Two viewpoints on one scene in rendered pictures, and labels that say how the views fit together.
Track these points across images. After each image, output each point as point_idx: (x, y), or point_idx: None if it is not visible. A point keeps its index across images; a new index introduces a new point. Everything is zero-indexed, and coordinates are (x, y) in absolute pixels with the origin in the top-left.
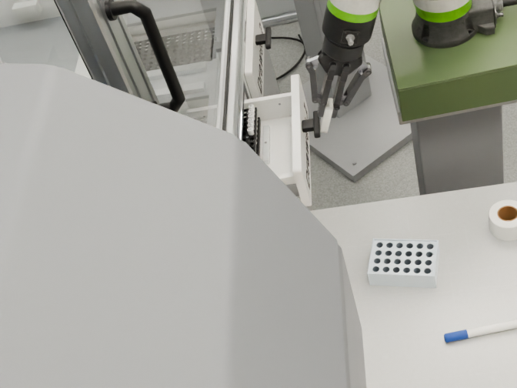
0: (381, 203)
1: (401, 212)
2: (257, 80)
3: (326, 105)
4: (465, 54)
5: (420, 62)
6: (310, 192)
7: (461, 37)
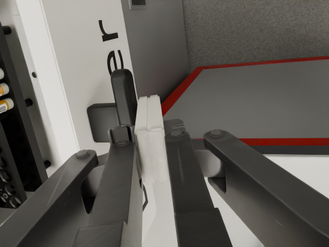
0: (280, 163)
1: (315, 189)
2: None
3: (143, 174)
4: None
5: None
6: (150, 196)
7: None
